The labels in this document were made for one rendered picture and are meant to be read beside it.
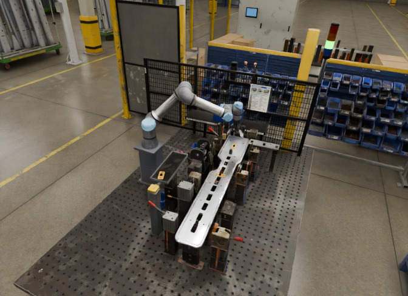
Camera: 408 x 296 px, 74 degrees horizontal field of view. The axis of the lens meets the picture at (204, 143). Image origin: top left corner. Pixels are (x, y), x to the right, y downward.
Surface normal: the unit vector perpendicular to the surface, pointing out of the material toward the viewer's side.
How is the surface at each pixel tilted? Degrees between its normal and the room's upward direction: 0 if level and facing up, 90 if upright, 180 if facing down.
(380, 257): 0
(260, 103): 90
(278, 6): 90
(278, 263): 0
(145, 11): 89
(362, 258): 0
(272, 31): 90
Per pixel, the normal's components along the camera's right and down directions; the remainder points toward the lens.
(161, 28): -0.41, 0.47
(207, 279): 0.04, -0.84
